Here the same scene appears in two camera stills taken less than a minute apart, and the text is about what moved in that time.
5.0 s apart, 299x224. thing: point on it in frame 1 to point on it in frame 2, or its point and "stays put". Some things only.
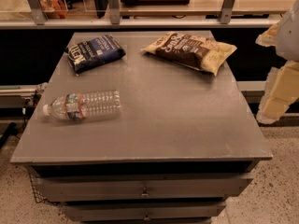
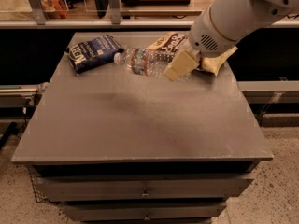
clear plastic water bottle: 92,105 to 147,63
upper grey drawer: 107,187 stays put
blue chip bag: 92,53 stays put
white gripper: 289,36 to 206,36
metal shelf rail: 56,23 stays put
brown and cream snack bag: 190,49 stays put
